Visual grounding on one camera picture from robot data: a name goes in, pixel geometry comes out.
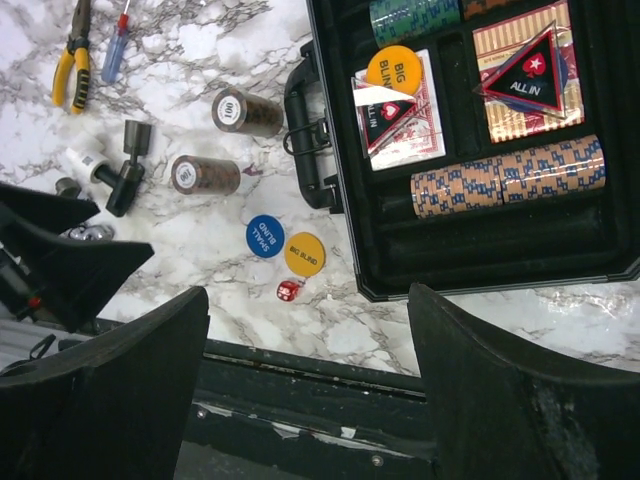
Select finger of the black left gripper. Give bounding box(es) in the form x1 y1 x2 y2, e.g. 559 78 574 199
1 183 154 332

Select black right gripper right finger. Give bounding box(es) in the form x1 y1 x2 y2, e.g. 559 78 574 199
408 284 639 479

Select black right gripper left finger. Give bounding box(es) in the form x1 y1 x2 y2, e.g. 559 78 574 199
1 287 209 479

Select brown 100 chip roll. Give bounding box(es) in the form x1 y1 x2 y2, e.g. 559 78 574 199
211 87 284 138
171 155 241 195

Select black poker set case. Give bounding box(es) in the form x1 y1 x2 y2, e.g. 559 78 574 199
284 1 639 302

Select chrome faucet tap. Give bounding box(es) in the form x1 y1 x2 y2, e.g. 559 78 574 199
61 224 115 241

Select black angle valve white cap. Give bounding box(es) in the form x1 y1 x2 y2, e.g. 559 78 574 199
65 120 152 218

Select blue small blind button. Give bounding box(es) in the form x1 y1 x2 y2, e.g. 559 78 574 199
246 215 285 258

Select red die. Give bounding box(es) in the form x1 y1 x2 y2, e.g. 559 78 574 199
276 280 302 302

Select blue small screwdriver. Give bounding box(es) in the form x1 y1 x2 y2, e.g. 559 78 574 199
101 0 131 85

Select tan 10 chip roll in case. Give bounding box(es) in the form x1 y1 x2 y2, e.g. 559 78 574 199
410 135 606 218

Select red card deck with all-in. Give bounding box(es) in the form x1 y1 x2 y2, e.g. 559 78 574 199
355 49 446 171

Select gold card deck with all-in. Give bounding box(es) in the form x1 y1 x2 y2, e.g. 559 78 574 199
473 1 585 143

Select yellow big blind button in case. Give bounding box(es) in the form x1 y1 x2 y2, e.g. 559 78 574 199
365 45 423 95

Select brown chip roll lower in case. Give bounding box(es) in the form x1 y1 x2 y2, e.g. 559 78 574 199
459 0 532 21

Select green chip roll lower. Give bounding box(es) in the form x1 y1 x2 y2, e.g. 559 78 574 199
369 0 461 48

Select dark grey door handle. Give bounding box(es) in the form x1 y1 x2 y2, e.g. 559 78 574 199
55 177 81 199

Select yellow handle pliers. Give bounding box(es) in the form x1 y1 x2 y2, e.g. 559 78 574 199
51 0 91 114

